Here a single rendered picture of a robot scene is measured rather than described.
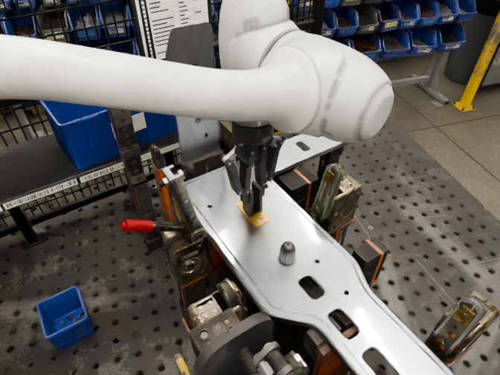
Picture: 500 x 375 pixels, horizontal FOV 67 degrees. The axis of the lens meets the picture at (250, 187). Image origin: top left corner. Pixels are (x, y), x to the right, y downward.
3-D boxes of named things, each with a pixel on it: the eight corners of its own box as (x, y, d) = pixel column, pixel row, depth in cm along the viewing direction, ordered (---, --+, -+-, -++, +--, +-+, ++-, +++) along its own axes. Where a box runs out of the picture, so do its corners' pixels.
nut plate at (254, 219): (270, 220, 81) (271, 216, 80) (255, 228, 79) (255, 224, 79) (249, 197, 86) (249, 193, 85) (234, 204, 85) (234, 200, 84)
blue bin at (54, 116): (186, 128, 106) (180, 85, 97) (77, 172, 92) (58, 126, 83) (158, 103, 115) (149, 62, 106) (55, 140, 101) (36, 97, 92)
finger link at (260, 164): (248, 137, 72) (254, 134, 72) (253, 179, 80) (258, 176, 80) (260, 147, 69) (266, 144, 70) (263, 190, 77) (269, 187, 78)
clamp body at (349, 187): (349, 276, 109) (376, 187, 85) (317, 296, 104) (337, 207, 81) (327, 254, 115) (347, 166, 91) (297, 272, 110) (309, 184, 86)
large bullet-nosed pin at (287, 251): (297, 265, 77) (300, 245, 73) (284, 272, 76) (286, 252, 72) (287, 254, 79) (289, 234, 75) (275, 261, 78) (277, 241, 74)
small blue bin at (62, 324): (98, 335, 96) (88, 317, 90) (58, 356, 92) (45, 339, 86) (86, 302, 103) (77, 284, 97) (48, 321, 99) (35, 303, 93)
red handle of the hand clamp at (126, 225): (203, 229, 73) (127, 228, 62) (199, 238, 74) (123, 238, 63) (193, 216, 76) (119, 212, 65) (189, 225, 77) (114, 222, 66)
